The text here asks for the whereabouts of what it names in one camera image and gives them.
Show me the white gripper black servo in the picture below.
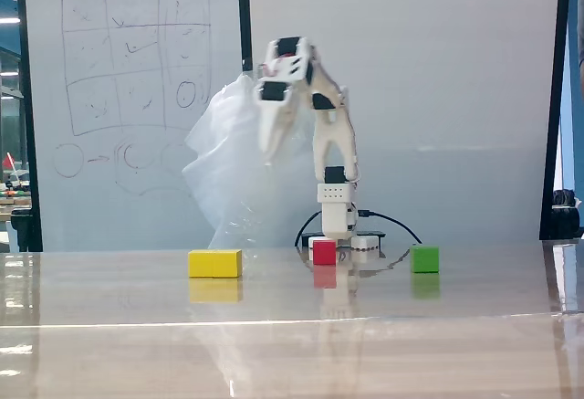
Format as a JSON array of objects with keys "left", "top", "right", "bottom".
[{"left": 254, "top": 79, "right": 297, "bottom": 164}]

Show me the yellow cube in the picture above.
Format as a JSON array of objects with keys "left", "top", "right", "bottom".
[
  {"left": 213, "top": 248, "right": 244, "bottom": 279},
  {"left": 188, "top": 249, "right": 215, "bottom": 279}
]

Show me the red cube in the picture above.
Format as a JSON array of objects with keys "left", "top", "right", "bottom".
[{"left": 312, "top": 240, "right": 338, "bottom": 266}]

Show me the green cube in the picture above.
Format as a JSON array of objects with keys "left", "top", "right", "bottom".
[{"left": 411, "top": 245, "right": 441, "bottom": 275}]

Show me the translucent plastic bag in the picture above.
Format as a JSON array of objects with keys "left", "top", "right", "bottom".
[{"left": 181, "top": 65, "right": 325, "bottom": 250}]

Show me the whiteboard with marker drawings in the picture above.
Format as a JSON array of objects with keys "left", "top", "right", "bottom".
[{"left": 21, "top": 0, "right": 246, "bottom": 253}]

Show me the plain large whiteboard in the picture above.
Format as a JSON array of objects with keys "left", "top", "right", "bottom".
[{"left": 245, "top": 0, "right": 562, "bottom": 250}]

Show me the small red flag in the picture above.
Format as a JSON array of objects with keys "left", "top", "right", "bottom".
[{"left": 1, "top": 152, "right": 20, "bottom": 177}]

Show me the black bin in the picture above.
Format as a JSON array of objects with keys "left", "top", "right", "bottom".
[{"left": 9, "top": 206, "right": 36, "bottom": 253}]

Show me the black round object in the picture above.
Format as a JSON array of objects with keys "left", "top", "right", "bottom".
[{"left": 549, "top": 188, "right": 583, "bottom": 240}]

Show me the black whiteboard frame post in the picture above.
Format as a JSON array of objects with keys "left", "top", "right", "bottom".
[
  {"left": 538, "top": 0, "right": 573, "bottom": 242},
  {"left": 235, "top": 0, "right": 255, "bottom": 73}
]

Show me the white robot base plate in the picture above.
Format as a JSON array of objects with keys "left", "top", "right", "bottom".
[{"left": 308, "top": 233, "right": 382, "bottom": 262}]

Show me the black cable with plug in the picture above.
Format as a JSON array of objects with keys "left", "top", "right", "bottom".
[{"left": 358, "top": 209, "right": 423, "bottom": 247}]

